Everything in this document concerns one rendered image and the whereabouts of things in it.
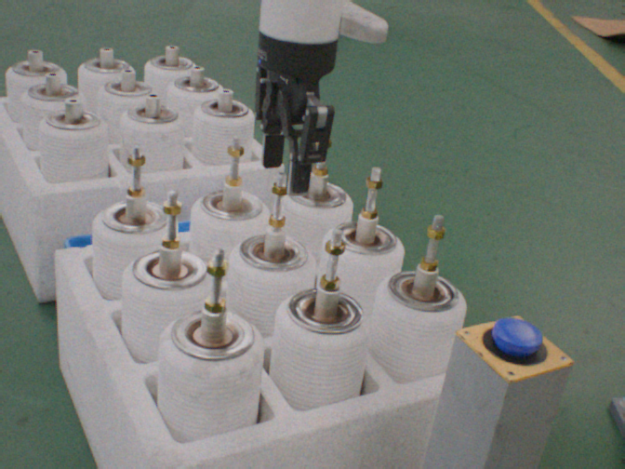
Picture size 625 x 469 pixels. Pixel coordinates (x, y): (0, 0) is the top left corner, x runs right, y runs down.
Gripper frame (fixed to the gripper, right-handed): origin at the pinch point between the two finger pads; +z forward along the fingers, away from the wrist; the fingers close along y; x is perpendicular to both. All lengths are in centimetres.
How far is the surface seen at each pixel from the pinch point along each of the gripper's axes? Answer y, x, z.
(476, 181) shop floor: -59, 75, 36
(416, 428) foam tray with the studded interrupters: 18.6, 8.9, 21.5
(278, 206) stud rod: -0.1, -0.2, 4.3
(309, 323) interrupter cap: 12.9, -2.0, 10.1
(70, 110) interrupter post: -41.4, -14.6, 8.4
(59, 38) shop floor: -172, 4, 36
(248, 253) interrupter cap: -0.7, -2.9, 10.1
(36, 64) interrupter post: -65, -16, 9
